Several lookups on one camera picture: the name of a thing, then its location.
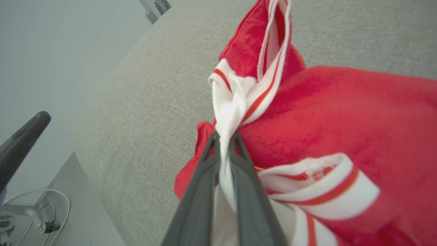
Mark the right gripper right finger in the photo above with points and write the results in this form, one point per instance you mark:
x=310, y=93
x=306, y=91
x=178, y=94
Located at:
x=252, y=218

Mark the red jersey white lining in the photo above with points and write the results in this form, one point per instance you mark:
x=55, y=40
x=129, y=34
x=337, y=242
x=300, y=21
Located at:
x=341, y=119

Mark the small black connector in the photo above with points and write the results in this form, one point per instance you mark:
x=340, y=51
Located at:
x=51, y=227

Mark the black rounded bar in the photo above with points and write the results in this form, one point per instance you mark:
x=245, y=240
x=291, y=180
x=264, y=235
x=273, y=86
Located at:
x=20, y=140

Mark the grey floor plate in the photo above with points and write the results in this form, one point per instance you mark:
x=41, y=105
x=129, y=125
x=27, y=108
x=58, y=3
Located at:
x=85, y=205

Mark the silver metal bracket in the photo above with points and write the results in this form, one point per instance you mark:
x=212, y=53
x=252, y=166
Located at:
x=20, y=210

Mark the grey fabric sofa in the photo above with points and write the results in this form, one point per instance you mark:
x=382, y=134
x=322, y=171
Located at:
x=153, y=85

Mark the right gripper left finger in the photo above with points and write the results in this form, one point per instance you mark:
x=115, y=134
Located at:
x=194, y=218

